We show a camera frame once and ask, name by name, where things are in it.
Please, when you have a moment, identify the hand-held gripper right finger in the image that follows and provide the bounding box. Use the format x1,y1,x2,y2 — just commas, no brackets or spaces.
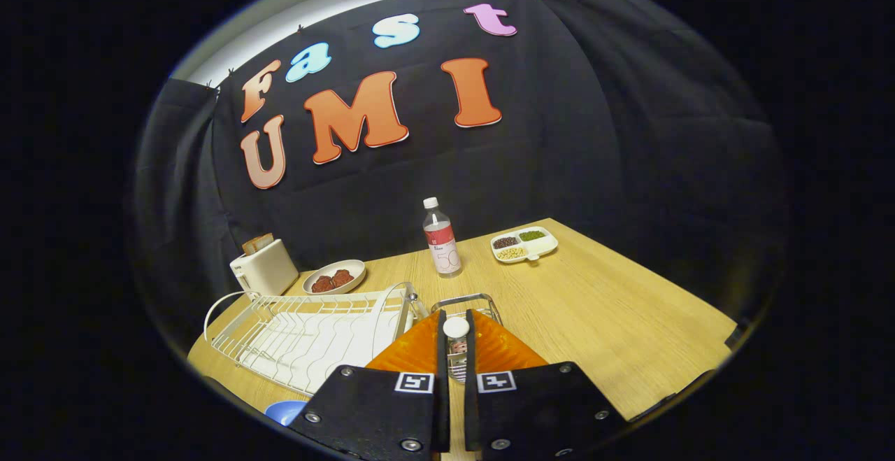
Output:
464,308,627,461

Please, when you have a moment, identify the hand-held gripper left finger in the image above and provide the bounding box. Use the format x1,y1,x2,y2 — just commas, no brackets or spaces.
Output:
288,309,451,461

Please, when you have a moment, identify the metal wire basket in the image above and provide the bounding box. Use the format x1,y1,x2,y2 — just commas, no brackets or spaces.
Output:
430,293,503,385

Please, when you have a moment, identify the white wire dish rack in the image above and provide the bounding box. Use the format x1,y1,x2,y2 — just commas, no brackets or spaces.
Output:
208,281,429,397

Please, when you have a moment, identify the blue plate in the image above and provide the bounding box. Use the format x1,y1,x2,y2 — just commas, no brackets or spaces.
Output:
264,400,308,427

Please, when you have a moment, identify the beige round plate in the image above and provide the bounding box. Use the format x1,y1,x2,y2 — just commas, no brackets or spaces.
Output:
302,259,366,296

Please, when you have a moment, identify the white divided dish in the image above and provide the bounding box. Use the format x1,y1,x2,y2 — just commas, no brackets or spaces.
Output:
489,226,559,265

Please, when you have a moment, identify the clear water bottle red label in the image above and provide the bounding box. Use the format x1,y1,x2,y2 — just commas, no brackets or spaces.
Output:
422,197,464,278

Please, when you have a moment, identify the white toaster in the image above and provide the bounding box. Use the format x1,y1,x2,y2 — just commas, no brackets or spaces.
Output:
230,239,300,299

